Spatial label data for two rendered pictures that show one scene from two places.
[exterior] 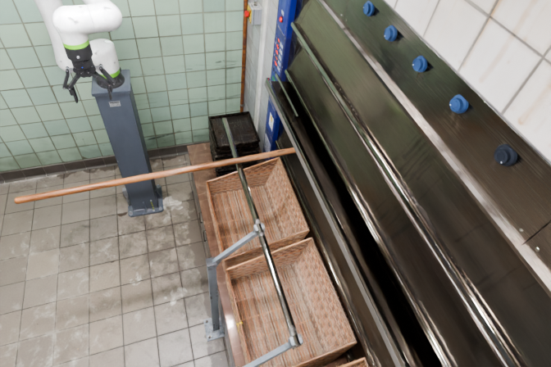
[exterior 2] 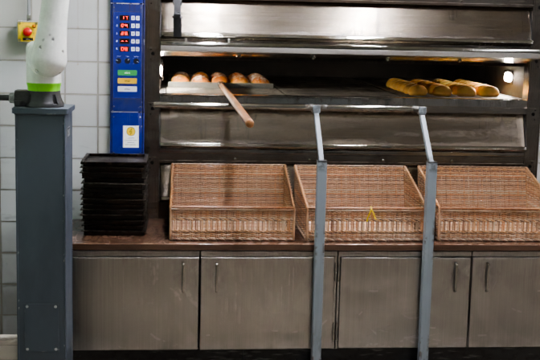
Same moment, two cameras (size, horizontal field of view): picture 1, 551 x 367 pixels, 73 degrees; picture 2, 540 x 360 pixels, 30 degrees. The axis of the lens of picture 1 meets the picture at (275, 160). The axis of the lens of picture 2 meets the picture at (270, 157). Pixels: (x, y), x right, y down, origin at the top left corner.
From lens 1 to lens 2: 448 cm
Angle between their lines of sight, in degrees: 72
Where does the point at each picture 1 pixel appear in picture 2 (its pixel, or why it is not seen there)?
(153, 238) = not seen: outside the picture
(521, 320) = not seen: outside the picture
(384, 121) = not seen: outside the picture
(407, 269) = (401, 33)
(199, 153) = (82, 239)
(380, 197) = (349, 21)
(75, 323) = not seen: outside the picture
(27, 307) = not seen: outside the picture
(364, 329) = (402, 142)
